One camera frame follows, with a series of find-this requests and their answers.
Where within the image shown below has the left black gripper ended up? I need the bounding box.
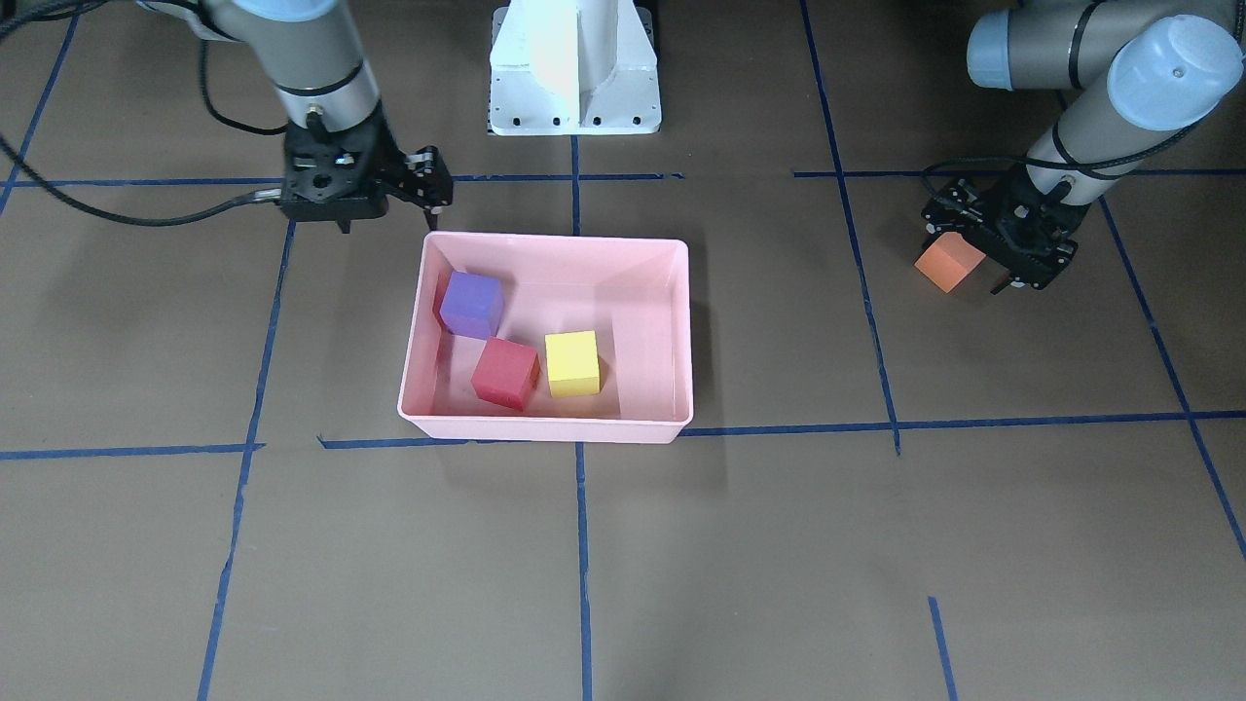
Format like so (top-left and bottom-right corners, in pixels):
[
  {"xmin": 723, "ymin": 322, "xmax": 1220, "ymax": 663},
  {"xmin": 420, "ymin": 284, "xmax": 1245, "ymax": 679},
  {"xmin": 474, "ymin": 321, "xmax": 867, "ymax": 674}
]
[{"xmin": 921, "ymin": 166, "xmax": 1079, "ymax": 296}]

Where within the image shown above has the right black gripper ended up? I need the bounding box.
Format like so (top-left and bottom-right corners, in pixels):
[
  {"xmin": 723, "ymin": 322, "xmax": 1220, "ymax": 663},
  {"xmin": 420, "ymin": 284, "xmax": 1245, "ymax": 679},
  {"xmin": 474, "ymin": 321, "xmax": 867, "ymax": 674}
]
[{"xmin": 279, "ymin": 107, "xmax": 455, "ymax": 234}]

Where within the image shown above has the orange foam block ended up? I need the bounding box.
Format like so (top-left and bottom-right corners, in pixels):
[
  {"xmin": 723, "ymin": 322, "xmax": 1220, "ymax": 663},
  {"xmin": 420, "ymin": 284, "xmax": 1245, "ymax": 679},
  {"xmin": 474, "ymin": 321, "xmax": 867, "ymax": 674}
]
[{"xmin": 915, "ymin": 232, "xmax": 986, "ymax": 294}]

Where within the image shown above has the purple foam block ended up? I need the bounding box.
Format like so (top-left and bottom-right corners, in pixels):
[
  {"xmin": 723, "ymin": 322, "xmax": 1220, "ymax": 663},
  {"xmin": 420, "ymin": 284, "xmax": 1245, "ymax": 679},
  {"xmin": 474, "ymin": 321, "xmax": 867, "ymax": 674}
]
[{"xmin": 439, "ymin": 271, "xmax": 503, "ymax": 339}]

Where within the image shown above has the red foam block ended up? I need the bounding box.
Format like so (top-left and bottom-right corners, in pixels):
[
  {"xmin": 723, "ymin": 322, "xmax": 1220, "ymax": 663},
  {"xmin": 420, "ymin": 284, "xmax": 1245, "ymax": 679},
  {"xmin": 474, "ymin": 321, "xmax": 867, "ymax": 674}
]
[{"xmin": 470, "ymin": 337, "xmax": 541, "ymax": 412}]

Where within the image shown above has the yellow foam block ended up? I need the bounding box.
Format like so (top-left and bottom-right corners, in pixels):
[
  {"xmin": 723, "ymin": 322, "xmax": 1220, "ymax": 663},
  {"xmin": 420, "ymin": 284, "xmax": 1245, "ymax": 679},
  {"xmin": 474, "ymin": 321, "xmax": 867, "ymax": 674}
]
[{"xmin": 545, "ymin": 331, "xmax": 602, "ymax": 398}]

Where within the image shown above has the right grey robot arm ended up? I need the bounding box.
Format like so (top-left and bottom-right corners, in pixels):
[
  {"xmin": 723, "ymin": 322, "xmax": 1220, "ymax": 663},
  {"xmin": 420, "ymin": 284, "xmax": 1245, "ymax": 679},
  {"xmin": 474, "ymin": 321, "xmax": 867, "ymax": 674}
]
[{"xmin": 145, "ymin": 1, "xmax": 454, "ymax": 232}]

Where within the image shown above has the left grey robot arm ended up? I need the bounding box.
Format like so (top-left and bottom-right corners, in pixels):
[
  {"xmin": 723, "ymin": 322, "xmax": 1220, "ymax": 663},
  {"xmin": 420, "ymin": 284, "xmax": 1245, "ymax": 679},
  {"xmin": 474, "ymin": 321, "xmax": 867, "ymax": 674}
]
[{"xmin": 915, "ymin": 1, "xmax": 1244, "ymax": 293}]

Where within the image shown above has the pink plastic bin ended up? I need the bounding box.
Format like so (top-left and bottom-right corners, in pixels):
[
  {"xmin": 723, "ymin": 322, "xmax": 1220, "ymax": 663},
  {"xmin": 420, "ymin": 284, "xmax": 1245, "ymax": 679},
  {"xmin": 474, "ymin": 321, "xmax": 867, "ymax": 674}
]
[{"xmin": 396, "ymin": 232, "xmax": 694, "ymax": 445}]

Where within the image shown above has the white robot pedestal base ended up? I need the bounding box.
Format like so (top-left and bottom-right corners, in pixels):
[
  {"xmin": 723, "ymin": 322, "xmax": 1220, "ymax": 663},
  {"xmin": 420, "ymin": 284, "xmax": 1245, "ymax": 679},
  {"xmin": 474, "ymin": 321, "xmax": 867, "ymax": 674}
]
[{"xmin": 487, "ymin": 1, "xmax": 663, "ymax": 136}]

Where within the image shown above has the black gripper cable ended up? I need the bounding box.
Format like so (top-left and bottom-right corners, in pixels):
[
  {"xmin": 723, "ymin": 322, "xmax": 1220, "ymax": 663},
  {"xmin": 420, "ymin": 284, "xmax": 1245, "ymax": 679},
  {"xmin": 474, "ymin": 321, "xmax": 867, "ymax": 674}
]
[{"xmin": 0, "ymin": 0, "xmax": 293, "ymax": 229}]

